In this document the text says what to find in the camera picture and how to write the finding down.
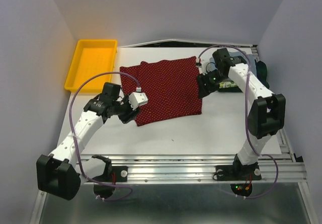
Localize yellow floral folded skirt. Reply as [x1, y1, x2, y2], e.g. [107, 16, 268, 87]
[219, 81, 237, 89]

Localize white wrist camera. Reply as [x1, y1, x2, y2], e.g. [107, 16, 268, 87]
[128, 92, 148, 110]
[199, 61, 216, 75]

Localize red polka dot skirt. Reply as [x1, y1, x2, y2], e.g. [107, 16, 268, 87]
[120, 56, 202, 126]

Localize aluminium rail frame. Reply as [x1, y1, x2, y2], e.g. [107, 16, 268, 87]
[30, 41, 312, 224]

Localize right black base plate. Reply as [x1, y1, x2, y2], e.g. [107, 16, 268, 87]
[212, 163, 262, 198]

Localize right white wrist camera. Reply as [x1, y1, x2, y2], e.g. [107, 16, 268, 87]
[199, 61, 216, 75]

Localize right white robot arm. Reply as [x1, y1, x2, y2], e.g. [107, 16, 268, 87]
[196, 48, 286, 179]

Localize light blue folded skirt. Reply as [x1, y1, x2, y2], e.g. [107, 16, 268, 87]
[248, 54, 257, 76]

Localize yellow plastic tray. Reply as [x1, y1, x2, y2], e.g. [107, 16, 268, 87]
[64, 39, 118, 93]

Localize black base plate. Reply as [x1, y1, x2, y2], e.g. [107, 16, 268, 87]
[212, 163, 262, 198]
[91, 166, 133, 201]

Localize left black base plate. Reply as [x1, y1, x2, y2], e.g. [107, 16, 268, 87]
[91, 166, 133, 201]

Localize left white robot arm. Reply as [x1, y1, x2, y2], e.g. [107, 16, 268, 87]
[36, 83, 148, 200]

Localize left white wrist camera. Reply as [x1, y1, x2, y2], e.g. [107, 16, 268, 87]
[128, 92, 148, 110]

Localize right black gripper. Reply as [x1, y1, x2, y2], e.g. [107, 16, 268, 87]
[196, 69, 227, 100]

